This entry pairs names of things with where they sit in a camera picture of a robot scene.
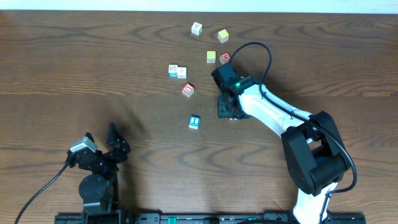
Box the blue J block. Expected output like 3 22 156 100
188 116 200 129

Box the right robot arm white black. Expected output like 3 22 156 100
211 63 354 223

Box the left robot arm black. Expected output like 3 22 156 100
65 122 131 215

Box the red M block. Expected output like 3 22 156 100
220 52 231 65

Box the yellow-green block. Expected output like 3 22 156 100
206 51 216 63

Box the red U block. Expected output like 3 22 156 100
182 83 195 98

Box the yellow block top right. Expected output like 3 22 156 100
218 29 229 43

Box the white block black text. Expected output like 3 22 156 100
177 67 187 79

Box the white block blue picture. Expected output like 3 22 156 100
168 64 178 77

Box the white block top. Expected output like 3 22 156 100
191 22 203 35

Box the right camera cable black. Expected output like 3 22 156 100
229 42 358 195

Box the camera cable black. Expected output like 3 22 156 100
229 42 358 195
14 163 69 224

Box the left camera cable black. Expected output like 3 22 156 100
14 163 69 224

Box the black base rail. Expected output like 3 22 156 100
54 212 367 224

